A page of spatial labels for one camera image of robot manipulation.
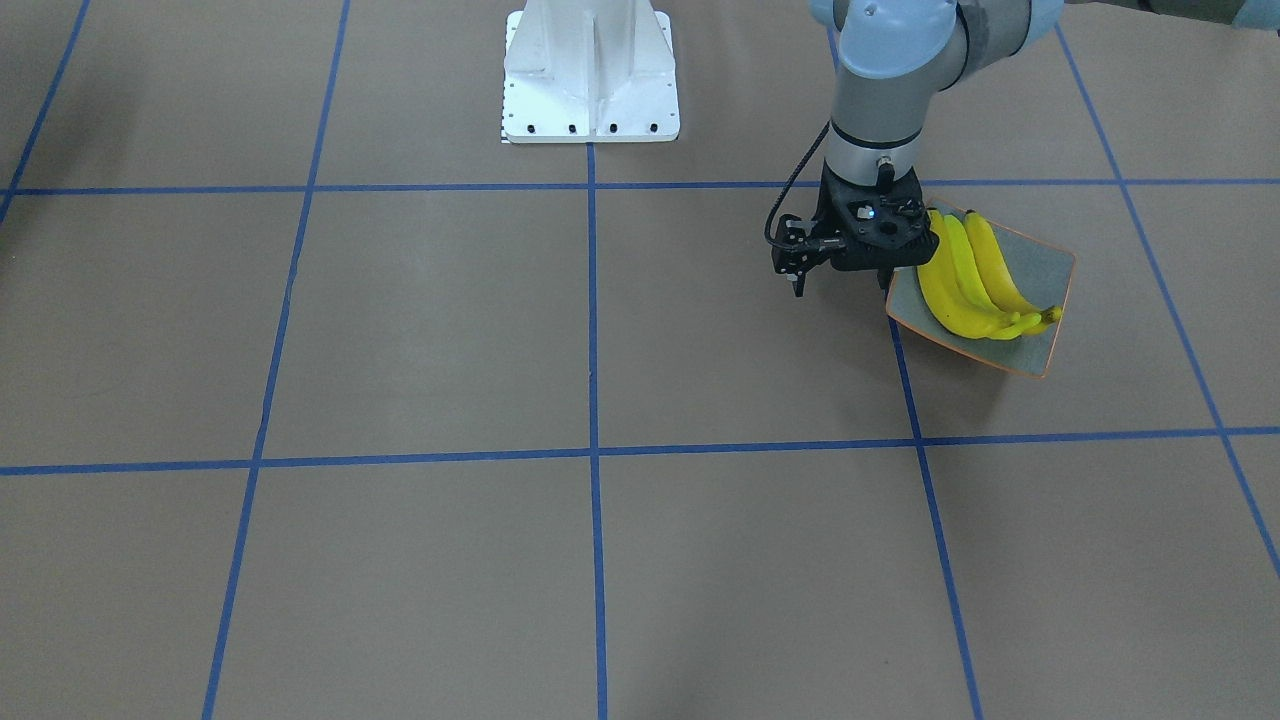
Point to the grey square plate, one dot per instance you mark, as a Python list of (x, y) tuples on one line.
[(1040, 271)]

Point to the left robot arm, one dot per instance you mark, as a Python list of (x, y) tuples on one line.
[(892, 58)]

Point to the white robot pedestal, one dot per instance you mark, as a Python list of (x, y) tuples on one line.
[(589, 72)]

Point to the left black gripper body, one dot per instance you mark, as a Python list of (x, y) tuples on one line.
[(829, 217)]

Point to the yellow banana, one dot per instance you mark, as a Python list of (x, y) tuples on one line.
[(995, 274), (952, 289), (983, 281)]

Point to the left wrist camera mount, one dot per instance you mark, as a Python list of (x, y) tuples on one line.
[(796, 246)]

